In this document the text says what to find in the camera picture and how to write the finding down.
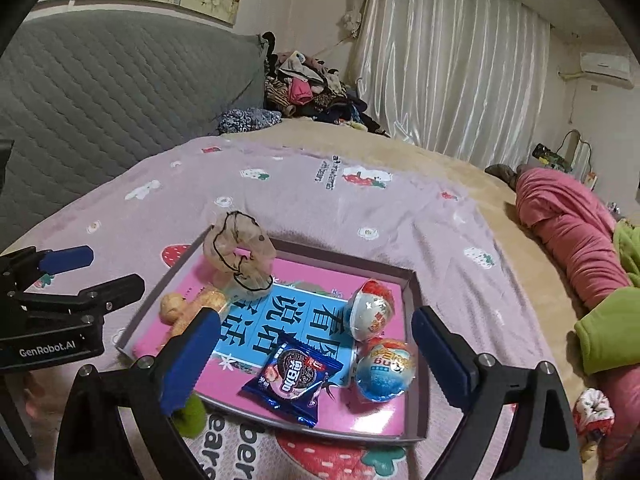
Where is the purple strawberry print blanket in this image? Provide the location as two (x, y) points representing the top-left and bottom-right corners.
(0, 135), (561, 480)

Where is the blue knitted cloth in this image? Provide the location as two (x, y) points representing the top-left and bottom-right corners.
(216, 108), (282, 135)

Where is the white satin curtain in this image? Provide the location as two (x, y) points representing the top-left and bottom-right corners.
(352, 0), (551, 168)

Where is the grey quilted headboard cover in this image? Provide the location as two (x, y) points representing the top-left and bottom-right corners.
(0, 10), (271, 256)

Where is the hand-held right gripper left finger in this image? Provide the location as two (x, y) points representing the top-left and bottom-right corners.
(54, 306), (222, 480)

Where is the arched mirror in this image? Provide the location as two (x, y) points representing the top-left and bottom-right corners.
(557, 129), (593, 171)

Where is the blue egg toy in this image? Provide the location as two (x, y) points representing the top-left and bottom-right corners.
(355, 337), (418, 402)

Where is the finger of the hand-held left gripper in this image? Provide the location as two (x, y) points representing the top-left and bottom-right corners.
(0, 246), (94, 292)
(10, 274), (146, 322)

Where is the shallow pink printed box tray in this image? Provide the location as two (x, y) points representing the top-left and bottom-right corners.
(114, 224), (432, 445)

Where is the red and white scrunchie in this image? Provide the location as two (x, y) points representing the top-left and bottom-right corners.
(572, 388), (616, 436)

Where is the beige sheer scrunchie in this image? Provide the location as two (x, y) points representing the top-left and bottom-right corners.
(202, 211), (277, 293)

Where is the green fleece blanket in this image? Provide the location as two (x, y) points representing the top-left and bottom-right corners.
(574, 220), (640, 376)

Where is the pile of clothes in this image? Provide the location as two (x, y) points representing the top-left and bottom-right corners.
(262, 32), (391, 137)

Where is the white hanging plush ornament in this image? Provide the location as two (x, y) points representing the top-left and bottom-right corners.
(341, 9), (363, 37)

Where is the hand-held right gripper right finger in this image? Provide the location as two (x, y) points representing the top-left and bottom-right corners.
(411, 305), (585, 480)

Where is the brown cloth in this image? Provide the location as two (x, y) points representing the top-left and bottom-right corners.
(485, 162), (526, 191)

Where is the dark box on desk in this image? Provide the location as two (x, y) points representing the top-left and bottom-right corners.
(532, 143), (571, 167)

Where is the blue cookie packet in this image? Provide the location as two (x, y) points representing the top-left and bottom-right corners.
(241, 331), (345, 430)

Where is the small beige lumpy ball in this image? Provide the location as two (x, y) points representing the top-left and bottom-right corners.
(159, 292), (193, 333)

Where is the green fuzzy scrunchie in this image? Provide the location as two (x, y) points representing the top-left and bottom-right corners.
(170, 392), (207, 438)

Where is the red and white egg toy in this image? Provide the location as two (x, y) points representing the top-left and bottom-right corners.
(346, 277), (396, 343)

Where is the white air conditioner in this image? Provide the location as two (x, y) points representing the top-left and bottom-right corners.
(580, 51), (632, 82)

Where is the pink quilt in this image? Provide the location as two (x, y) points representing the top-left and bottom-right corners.
(515, 167), (640, 466)

